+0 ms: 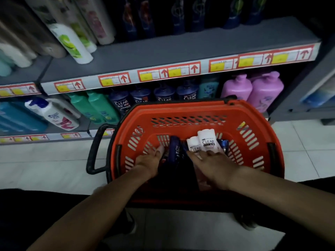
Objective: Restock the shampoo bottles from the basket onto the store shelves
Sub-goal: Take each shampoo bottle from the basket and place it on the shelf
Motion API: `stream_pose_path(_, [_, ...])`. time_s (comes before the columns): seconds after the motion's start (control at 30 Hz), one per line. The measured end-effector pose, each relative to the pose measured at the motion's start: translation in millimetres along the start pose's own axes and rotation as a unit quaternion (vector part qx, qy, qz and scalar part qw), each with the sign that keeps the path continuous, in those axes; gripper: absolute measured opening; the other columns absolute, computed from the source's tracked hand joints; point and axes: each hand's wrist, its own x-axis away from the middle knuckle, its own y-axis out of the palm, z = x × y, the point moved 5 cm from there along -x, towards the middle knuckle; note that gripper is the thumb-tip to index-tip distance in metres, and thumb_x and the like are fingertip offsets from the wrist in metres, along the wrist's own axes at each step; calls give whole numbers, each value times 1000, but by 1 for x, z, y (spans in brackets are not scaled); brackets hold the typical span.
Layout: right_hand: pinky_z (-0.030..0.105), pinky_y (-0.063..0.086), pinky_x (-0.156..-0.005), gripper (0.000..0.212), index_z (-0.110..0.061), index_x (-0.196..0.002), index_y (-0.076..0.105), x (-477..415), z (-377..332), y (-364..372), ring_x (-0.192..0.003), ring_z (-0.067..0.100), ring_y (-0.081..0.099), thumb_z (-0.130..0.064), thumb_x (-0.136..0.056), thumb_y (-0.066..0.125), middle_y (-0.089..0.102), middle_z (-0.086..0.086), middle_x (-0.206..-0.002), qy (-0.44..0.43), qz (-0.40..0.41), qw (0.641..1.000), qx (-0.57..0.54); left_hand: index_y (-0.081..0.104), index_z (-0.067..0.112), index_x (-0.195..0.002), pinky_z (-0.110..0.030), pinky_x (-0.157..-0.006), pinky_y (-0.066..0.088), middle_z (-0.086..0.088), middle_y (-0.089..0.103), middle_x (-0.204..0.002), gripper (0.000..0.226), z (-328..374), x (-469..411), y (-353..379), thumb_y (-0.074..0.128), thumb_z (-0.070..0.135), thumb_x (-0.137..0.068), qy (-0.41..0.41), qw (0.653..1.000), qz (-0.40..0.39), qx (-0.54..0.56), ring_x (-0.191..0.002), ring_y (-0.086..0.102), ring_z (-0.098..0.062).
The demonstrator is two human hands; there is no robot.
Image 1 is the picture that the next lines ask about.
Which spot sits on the person's right hand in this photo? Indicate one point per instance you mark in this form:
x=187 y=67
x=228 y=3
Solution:
x=214 y=169

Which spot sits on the person's left hand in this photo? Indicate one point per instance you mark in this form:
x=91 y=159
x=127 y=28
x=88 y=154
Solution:
x=150 y=163

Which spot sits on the orange shopping basket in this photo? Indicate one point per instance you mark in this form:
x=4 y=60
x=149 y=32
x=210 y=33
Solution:
x=183 y=109

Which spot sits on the grey store shelf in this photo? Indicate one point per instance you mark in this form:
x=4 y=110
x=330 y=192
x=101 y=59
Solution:
x=183 y=49

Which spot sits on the person's right forearm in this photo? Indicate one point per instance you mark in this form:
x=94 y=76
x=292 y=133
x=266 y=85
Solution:
x=288 y=198

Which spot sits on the person's left forearm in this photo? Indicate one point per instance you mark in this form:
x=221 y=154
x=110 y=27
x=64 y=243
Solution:
x=91 y=214

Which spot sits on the person's right grey shoe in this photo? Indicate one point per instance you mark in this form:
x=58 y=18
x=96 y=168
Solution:
x=246 y=220

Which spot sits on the person's grey shoe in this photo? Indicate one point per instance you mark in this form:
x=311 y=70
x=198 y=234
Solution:
x=130 y=222
x=246 y=220

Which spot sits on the person's left grey shoe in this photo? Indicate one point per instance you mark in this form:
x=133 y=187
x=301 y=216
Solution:
x=130 y=222

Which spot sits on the person's black trousers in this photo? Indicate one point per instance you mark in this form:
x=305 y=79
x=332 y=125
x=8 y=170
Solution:
x=26 y=219

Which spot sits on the navy round bottle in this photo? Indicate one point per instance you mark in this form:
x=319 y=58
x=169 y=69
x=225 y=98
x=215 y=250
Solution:
x=141 y=95
x=164 y=94
x=121 y=101
x=187 y=92

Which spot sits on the small teal bottle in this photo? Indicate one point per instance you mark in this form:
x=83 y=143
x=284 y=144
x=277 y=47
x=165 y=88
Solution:
x=208 y=88

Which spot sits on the purple pump bottle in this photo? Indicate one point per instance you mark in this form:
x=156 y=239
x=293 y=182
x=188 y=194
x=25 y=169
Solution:
x=236 y=87
x=265 y=91

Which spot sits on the grey metal store shelving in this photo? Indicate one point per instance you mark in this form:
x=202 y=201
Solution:
x=167 y=73

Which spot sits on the grey end rack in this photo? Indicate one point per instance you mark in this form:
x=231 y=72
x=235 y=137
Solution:
x=288 y=112

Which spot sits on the white pump bottle blue cap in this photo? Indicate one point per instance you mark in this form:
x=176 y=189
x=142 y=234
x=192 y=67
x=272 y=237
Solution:
x=60 y=118

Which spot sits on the white blue tube bottle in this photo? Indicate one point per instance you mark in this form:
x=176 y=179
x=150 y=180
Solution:
x=322 y=94

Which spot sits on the row of slim dark bottles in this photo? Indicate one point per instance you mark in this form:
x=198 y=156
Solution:
x=178 y=20

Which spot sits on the beige bottle brown base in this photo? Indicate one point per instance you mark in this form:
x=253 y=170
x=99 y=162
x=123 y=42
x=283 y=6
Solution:
x=55 y=50

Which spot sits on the beige bottle white base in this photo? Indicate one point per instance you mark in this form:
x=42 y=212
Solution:
x=18 y=57

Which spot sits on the teal curvy bottle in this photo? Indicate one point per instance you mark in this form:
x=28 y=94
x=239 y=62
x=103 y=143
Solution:
x=5 y=67

